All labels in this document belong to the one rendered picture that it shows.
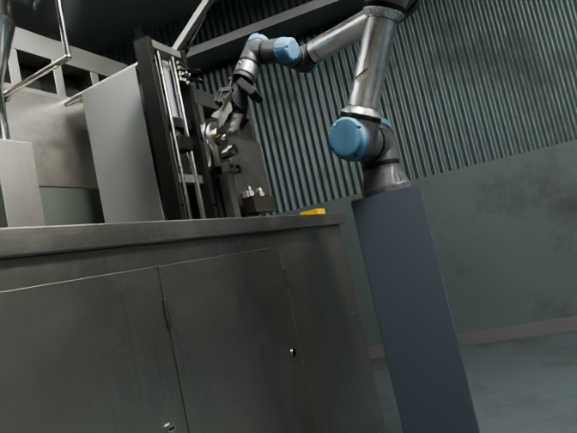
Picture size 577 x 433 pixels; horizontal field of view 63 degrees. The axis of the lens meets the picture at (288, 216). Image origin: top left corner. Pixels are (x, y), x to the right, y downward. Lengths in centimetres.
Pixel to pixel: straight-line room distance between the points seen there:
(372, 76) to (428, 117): 194
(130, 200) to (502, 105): 245
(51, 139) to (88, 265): 86
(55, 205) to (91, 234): 77
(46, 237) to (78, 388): 23
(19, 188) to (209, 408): 64
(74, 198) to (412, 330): 111
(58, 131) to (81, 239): 91
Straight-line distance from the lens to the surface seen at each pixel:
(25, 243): 76
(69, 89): 190
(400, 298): 138
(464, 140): 323
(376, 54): 135
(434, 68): 334
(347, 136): 131
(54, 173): 162
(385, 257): 137
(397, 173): 144
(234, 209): 161
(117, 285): 88
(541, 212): 323
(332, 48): 159
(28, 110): 166
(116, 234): 86
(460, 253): 318
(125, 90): 153
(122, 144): 152
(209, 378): 104
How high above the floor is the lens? 78
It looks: 5 degrees up
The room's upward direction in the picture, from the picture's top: 12 degrees counter-clockwise
